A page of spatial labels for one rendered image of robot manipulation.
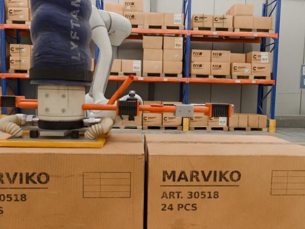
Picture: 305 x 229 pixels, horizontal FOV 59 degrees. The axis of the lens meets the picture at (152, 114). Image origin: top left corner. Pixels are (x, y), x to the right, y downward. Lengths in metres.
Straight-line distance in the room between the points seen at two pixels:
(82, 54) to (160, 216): 0.61
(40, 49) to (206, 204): 0.75
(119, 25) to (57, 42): 0.75
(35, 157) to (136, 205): 0.35
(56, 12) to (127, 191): 0.63
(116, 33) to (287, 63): 9.53
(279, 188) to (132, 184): 0.48
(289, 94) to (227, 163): 10.05
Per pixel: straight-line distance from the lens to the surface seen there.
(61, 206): 0.93
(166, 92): 9.52
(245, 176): 0.94
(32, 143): 0.97
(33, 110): 10.11
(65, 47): 0.98
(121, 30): 1.70
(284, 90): 10.81
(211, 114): 1.05
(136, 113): 0.99
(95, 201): 0.91
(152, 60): 8.25
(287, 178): 1.00
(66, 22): 1.00
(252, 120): 8.95
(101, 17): 1.61
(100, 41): 1.52
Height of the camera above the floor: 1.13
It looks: 5 degrees down
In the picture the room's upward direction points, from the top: 1 degrees clockwise
